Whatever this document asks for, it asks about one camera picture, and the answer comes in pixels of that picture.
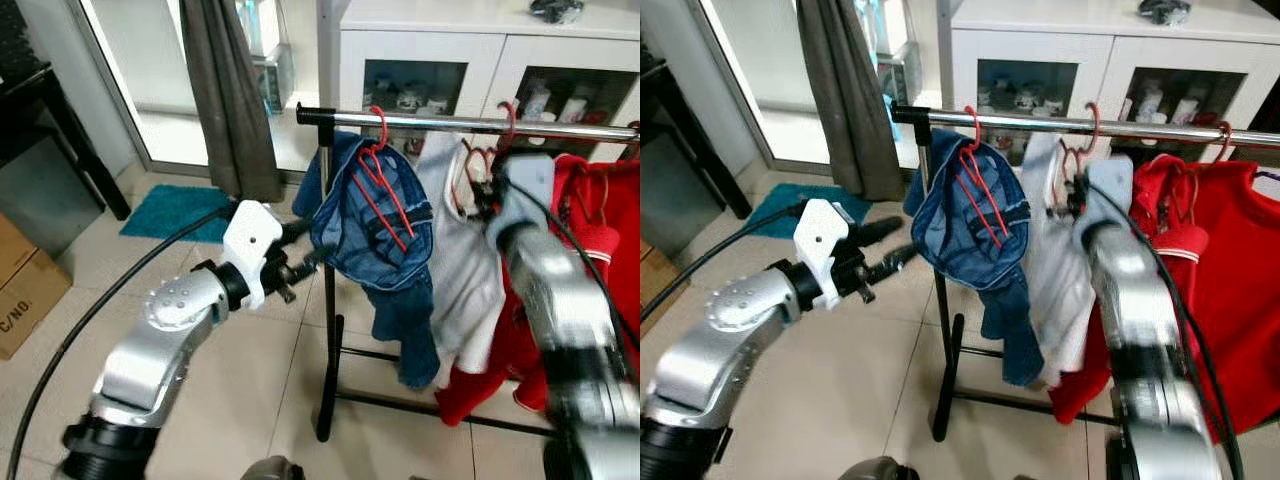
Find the white printed ceramic cup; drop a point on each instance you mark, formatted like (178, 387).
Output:
(1188, 108)
(536, 100)
(575, 108)
(1150, 100)

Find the purple hanger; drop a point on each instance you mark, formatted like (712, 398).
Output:
(1268, 176)

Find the red polo with plaid pocket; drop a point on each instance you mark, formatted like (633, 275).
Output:
(470, 395)
(1230, 330)

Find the black and chrome clothes rack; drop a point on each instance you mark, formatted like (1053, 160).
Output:
(315, 114)
(908, 114)

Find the coral red plastic hanger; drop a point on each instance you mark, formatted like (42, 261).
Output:
(1094, 120)
(511, 118)

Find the glass sliding door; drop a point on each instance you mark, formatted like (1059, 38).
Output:
(760, 60)
(140, 60)

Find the bright red thin hanger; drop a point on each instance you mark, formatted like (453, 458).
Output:
(975, 125)
(381, 125)

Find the white shirt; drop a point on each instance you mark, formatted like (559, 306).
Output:
(1060, 290)
(465, 290)

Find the cardboard box with black print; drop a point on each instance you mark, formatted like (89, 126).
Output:
(30, 300)
(650, 272)

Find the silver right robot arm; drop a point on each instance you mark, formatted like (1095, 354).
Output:
(1140, 330)
(570, 320)

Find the dark red plastic hanger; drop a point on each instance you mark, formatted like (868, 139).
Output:
(603, 195)
(1226, 140)

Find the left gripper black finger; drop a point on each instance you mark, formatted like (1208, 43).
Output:
(895, 263)
(298, 232)
(312, 263)
(880, 230)

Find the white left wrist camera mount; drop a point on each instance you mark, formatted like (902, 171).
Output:
(820, 245)
(250, 250)

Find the grey patterned box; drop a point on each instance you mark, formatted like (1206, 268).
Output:
(275, 85)
(900, 75)

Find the white glass door cabinet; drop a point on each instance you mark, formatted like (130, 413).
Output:
(430, 45)
(1040, 45)

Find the grey robot leg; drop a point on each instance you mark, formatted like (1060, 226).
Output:
(870, 471)
(272, 470)

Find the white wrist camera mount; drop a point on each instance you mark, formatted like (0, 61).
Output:
(250, 250)
(525, 190)
(820, 245)
(1108, 190)

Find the grey curtain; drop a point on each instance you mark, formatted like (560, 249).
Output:
(850, 100)
(230, 100)

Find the teal floor mat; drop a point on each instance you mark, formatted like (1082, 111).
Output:
(170, 215)
(775, 212)

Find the black desk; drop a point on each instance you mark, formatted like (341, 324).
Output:
(700, 140)
(15, 80)

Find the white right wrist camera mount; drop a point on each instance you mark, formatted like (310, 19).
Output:
(1108, 190)
(525, 190)

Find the blue denim jeans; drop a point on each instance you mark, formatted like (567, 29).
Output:
(950, 240)
(350, 230)

